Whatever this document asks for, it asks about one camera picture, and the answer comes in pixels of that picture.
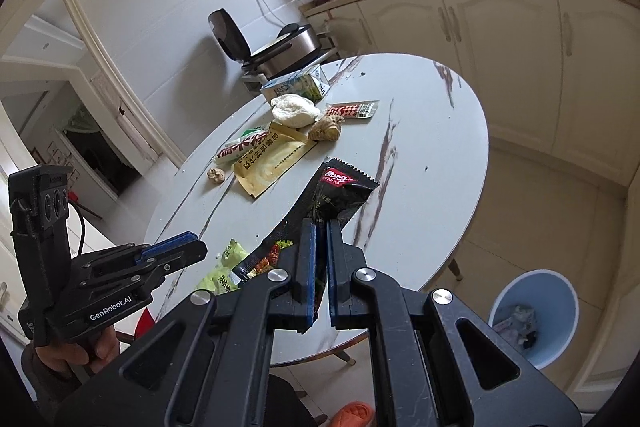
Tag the orange slipper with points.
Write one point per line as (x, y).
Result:
(352, 414)

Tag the ginger root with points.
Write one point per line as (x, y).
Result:
(324, 129)

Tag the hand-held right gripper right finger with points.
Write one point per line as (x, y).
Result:
(340, 267)

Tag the red white striped wrapper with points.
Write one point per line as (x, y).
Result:
(245, 147)

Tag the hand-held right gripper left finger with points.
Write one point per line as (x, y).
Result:
(311, 257)

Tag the green white milk carton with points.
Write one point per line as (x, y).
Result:
(300, 84)

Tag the black snack wrapper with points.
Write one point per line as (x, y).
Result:
(330, 202)

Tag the white steamed bun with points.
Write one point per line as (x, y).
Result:
(295, 111)

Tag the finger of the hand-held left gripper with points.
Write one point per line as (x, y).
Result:
(170, 243)

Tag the blue trash bin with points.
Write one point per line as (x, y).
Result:
(555, 307)

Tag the round marble table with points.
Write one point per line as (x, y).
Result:
(425, 157)

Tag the yellow packet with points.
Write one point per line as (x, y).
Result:
(272, 164)

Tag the red stool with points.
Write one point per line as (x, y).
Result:
(145, 322)

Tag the person's left hand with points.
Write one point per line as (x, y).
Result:
(60, 357)

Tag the green wrapper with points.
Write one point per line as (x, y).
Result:
(225, 274)

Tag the person's left forearm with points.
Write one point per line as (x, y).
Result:
(40, 387)

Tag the black silver rice cooker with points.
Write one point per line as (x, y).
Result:
(285, 52)

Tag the white panelled door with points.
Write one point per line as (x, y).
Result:
(125, 127)

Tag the red white sachet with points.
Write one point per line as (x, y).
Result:
(350, 111)

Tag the white door frame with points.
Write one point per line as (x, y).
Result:
(165, 142)

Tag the white storage cart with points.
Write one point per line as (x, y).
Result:
(252, 83)

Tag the brown walnut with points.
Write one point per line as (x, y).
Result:
(216, 174)

